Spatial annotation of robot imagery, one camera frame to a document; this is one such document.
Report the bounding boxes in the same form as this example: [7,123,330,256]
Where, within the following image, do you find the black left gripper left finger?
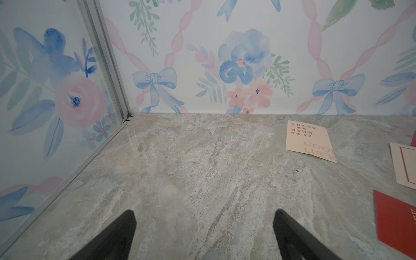
[71,210,137,260]

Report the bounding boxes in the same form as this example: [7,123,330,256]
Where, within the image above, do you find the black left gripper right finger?
[273,209,339,260]

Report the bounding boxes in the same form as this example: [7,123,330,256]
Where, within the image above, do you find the cream card red circles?
[390,143,416,190]

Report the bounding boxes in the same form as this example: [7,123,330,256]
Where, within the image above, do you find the red card white text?
[374,190,416,260]

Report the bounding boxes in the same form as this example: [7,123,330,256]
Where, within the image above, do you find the pink good luck card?
[286,120,337,163]

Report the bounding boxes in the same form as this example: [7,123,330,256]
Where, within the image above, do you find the red and cream card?
[411,131,416,147]

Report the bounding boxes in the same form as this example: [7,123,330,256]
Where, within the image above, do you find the aluminium corner post left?
[77,0,132,123]

